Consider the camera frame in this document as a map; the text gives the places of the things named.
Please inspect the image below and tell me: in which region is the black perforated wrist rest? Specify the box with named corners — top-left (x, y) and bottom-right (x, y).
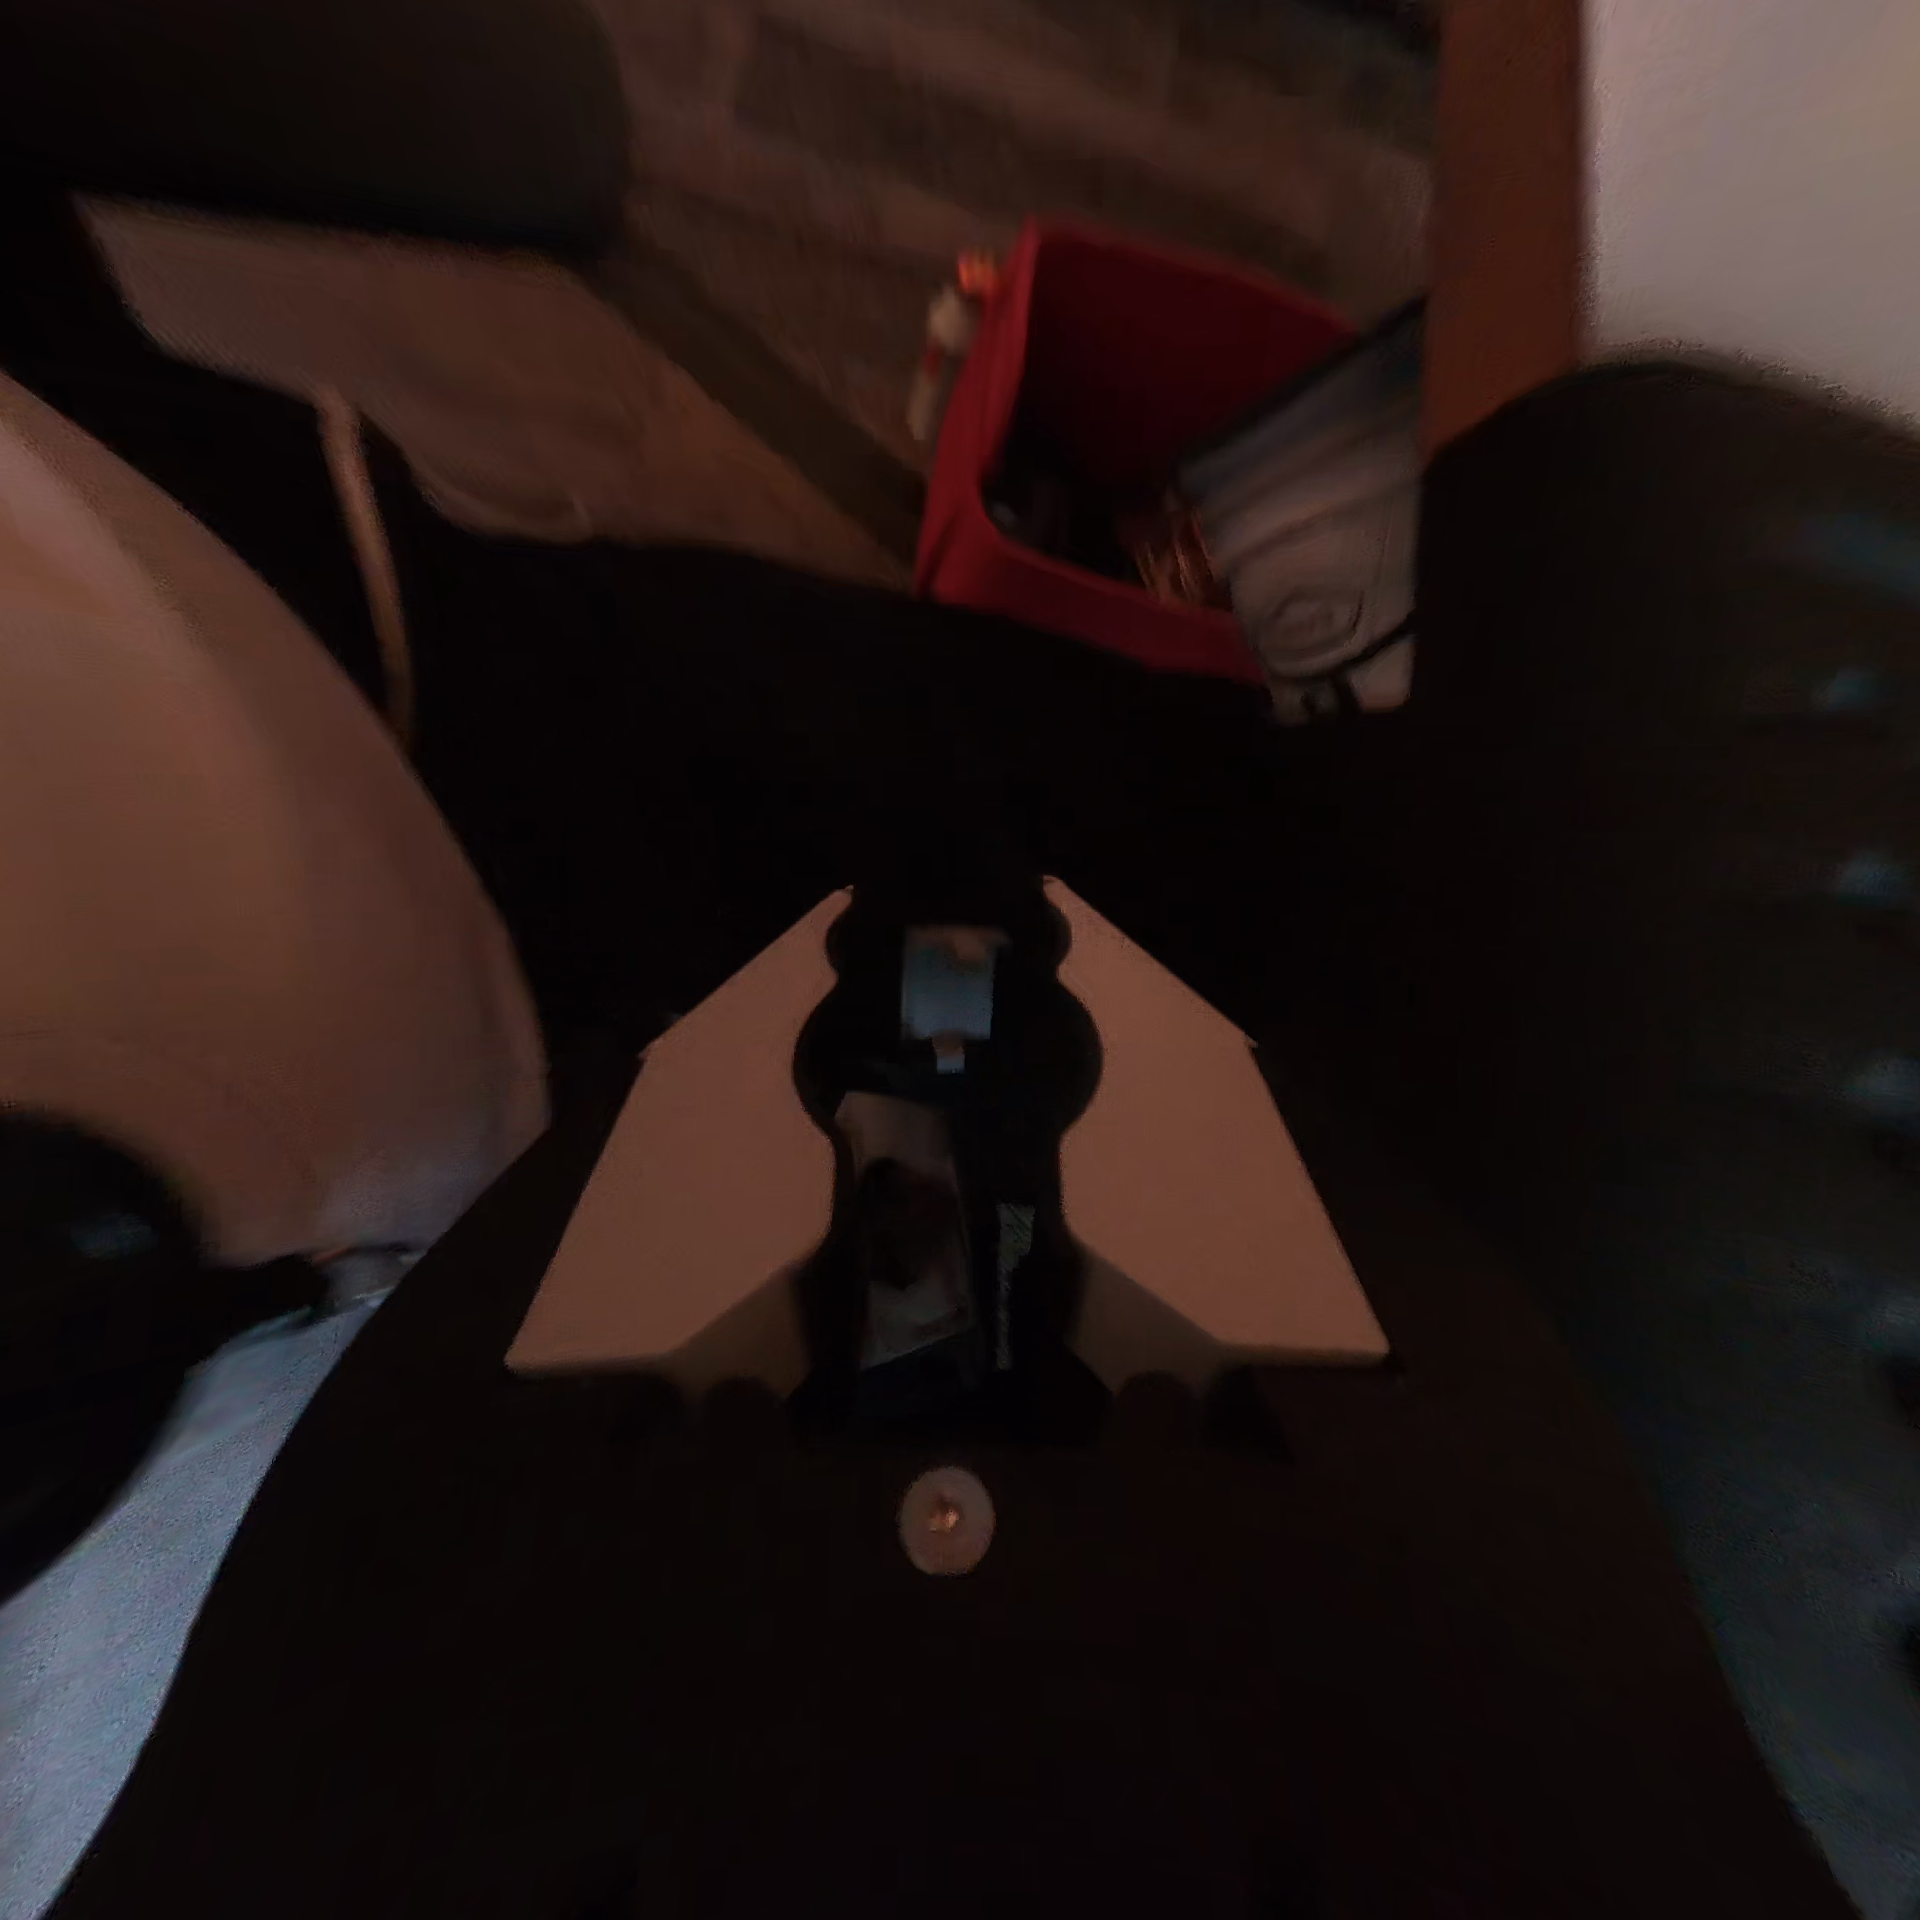
top-left (1412, 356), bottom-right (1920, 1920)

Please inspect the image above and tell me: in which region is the grey white pouch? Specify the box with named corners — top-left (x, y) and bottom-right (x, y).
top-left (1178, 301), bottom-right (1426, 725)

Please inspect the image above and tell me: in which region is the red felt basket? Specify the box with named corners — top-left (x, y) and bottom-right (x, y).
top-left (915, 217), bottom-right (1357, 689)

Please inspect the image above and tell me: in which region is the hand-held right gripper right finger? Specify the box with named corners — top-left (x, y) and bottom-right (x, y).
top-left (1042, 877), bottom-right (1392, 1377)

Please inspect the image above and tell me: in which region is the person's left forearm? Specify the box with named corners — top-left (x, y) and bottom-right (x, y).
top-left (0, 371), bottom-right (552, 1284)

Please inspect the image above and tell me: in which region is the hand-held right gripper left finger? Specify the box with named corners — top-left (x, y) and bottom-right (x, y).
top-left (507, 886), bottom-right (858, 1377)

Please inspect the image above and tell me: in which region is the person's white clothing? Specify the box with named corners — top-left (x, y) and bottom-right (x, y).
top-left (0, 1300), bottom-right (385, 1920)

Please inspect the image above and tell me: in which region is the white desk with wooden edge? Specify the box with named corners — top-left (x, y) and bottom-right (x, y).
top-left (1424, 0), bottom-right (1920, 458)

